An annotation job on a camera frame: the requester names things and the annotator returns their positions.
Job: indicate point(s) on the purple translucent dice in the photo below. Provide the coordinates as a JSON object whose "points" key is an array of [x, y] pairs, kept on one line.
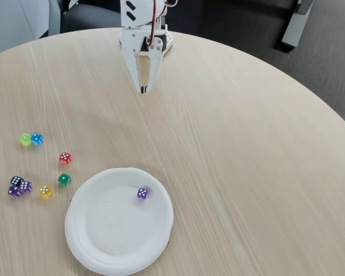
{"points": [[13, 191], [26, 187], [142, 193]]}

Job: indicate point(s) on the red translucent dice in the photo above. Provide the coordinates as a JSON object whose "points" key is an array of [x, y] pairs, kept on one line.
{"points": [[65, 158]]}

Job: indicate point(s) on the blue translucent dice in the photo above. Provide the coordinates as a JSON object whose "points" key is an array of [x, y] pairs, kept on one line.
{"points": [[37, 139]]}

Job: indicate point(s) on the lime green translucent dice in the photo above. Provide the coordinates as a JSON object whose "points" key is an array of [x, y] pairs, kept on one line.
{"points": [[25, 139]]}

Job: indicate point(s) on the dark green translucent dice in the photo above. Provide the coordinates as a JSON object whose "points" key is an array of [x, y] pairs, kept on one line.
{"points": [[64, 179]]}

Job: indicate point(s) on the yellow translucent dice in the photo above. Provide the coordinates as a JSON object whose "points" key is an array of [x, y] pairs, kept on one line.
{"points": [[45, 192]]}

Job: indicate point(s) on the white paper plate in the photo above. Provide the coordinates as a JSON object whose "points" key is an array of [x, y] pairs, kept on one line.
{"points": [[112, 227]]}

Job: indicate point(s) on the black dice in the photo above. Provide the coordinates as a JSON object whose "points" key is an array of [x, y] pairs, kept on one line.
{"points": [[16, 180]]}

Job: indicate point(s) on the dark grey chair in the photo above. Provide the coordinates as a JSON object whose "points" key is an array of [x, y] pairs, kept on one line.
{"points": [[86, 17]]}

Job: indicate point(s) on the grey desk leg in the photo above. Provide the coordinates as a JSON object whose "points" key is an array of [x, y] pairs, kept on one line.
{"points": [[296, 26]]}

